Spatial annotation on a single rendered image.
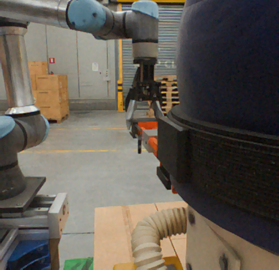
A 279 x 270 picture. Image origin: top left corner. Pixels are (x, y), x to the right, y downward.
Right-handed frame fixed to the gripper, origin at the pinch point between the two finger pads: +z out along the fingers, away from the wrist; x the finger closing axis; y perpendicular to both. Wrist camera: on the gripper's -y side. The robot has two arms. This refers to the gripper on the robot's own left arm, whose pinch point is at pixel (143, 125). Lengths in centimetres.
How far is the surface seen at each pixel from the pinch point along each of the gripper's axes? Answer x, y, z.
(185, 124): -10, 62, -13
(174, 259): -4.4, 44.7, 11.3
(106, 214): -10, -70, 70
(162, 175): -4.0, 36.2, 1.3
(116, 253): -7, -34, 70
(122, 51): 104, -904, -94
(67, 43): -96, -938, -124
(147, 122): 0.3, 4.8, -1.9
